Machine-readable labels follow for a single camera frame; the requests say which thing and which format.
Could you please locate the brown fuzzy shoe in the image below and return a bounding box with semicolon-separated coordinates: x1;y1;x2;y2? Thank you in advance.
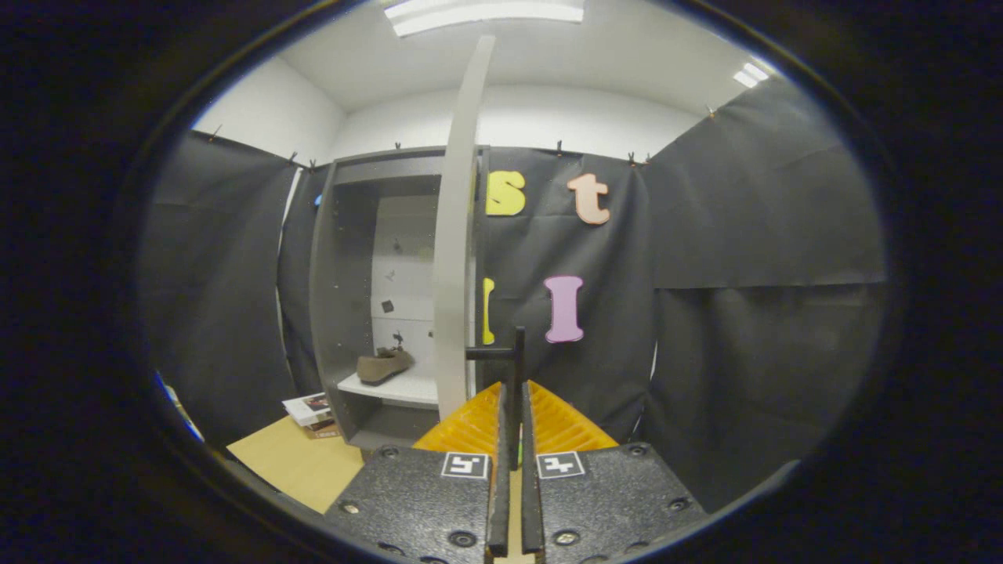
357;347;416;386

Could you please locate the stack of books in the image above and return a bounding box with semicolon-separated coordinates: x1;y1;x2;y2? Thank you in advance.
282;392;342;439

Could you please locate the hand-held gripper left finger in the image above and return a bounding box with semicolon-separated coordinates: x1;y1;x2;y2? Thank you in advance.
325;381;512;564

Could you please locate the grey shoe cabinet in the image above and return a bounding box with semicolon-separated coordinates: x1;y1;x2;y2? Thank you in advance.
308;146;491;451

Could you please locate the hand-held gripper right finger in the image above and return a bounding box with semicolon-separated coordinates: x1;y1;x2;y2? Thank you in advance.
521;380;706;564

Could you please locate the long ceiling light panel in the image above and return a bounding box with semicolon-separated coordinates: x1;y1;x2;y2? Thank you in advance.
384;0;585;38

